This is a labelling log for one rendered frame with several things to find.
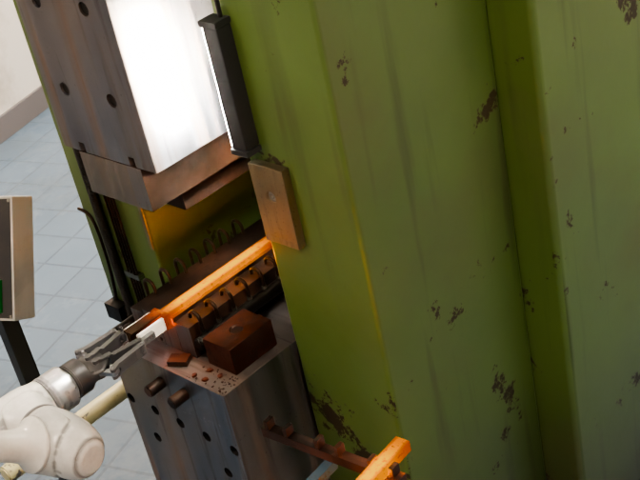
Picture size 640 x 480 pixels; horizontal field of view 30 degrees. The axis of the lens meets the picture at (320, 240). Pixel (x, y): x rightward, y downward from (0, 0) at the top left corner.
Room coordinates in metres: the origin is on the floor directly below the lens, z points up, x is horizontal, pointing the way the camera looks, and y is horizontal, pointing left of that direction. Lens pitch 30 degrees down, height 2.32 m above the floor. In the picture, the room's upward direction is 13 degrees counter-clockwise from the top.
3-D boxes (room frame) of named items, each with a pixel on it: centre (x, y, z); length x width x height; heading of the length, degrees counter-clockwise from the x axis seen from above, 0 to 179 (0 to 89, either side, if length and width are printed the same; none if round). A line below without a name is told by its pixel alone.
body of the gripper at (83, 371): (1.98, 0.51, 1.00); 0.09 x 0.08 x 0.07; 131
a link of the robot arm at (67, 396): (1.93, 0.57, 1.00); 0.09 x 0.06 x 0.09; 41
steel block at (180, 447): (2.23, 0.16, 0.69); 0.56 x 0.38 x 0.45; 131
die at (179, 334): (2.27, 0.21, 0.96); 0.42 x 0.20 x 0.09; 131
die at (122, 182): (2.27, 0.21, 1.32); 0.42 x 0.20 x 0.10; 131
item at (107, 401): (2.33, 0.66, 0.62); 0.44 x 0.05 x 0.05; 131
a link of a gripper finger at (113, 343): (2.04, 0.47, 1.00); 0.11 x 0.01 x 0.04; 141
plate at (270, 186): (1.98, 0.06, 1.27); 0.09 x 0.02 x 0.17; 41
